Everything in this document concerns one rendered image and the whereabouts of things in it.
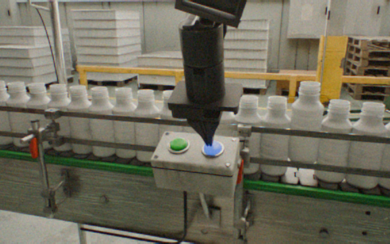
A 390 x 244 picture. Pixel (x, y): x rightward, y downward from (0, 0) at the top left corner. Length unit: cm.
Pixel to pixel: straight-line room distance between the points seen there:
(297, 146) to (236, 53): 541
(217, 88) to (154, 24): 786
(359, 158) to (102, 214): 59
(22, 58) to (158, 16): 326
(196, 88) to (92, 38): 663
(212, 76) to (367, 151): 37
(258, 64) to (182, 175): 551
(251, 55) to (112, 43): 281
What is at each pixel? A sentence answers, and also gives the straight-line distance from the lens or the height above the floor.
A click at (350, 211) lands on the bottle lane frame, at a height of 96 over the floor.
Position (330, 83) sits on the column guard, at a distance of 521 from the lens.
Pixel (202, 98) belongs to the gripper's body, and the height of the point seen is 121.
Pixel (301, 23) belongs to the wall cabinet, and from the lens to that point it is 734.
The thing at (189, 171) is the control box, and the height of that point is 108.
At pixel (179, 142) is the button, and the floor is 112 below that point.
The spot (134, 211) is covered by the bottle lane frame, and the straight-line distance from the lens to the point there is 81.
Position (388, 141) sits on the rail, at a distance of 68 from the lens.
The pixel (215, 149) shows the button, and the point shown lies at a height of 112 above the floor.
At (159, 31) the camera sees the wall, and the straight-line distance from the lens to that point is 823.
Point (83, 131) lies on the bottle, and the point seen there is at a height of 106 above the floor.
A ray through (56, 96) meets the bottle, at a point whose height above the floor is 114.
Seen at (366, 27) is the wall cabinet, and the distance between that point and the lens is 750.
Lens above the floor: 132
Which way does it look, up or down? 18 degrees down
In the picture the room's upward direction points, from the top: straight up
